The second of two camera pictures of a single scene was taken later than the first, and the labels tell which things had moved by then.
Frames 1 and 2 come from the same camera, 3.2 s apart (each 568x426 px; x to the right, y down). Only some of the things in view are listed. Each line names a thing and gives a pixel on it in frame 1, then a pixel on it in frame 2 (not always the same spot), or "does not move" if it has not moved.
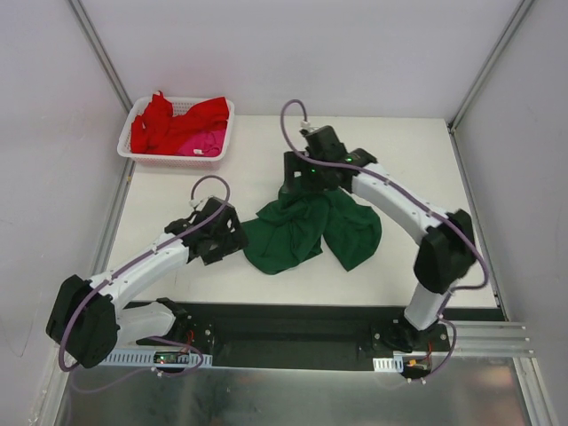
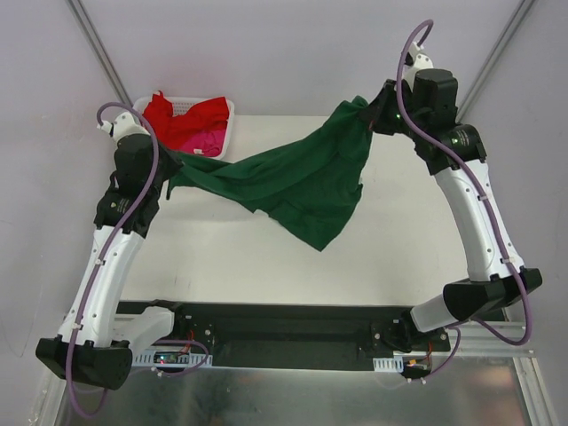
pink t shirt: (208, 143) does not move
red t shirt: (157, 130) does not move
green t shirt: (287, 235) → (313, 187)
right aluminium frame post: (488, 66) does not move
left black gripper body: (228, 235) → (169, 161)
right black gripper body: (293, 176) → (382, 106)
